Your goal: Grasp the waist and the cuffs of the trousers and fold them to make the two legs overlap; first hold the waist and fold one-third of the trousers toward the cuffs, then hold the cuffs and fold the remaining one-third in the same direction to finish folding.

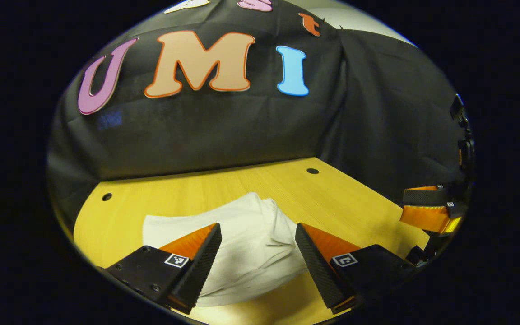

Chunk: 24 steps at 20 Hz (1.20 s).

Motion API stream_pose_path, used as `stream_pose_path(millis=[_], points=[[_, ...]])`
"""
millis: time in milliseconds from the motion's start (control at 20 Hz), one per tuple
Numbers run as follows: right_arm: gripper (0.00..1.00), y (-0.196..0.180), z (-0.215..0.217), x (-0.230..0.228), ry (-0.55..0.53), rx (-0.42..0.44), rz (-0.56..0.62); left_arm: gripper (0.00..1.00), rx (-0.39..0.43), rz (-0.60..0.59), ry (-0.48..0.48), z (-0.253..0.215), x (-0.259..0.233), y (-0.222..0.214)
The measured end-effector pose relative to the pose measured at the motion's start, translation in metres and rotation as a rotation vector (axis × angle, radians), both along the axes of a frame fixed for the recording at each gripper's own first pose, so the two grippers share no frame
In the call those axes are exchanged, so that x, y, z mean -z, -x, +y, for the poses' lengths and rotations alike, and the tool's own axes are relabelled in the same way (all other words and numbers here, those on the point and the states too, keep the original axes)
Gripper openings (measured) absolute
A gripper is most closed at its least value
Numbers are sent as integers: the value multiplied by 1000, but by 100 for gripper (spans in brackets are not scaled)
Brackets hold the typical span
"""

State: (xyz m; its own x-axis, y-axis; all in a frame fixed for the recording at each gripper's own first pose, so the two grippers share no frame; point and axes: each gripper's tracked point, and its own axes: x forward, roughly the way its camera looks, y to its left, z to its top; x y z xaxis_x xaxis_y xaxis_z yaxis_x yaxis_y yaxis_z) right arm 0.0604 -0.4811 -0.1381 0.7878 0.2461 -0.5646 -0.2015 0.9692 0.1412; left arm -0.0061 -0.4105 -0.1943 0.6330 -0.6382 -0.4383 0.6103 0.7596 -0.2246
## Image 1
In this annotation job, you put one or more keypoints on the white jeans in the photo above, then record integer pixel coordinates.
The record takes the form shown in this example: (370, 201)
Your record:
(251, 239)

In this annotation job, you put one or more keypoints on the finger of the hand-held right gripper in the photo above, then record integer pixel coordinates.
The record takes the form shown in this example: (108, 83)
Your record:
(424, 197)
(424, 219)

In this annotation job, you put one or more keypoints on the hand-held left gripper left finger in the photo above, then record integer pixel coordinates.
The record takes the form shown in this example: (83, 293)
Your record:
(201, 271)

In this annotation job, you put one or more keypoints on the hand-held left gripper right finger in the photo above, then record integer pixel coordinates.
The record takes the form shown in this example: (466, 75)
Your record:
(316, 271)

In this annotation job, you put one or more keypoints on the black backdrop cloth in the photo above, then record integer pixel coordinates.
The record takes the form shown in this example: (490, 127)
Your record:
(242, 126)

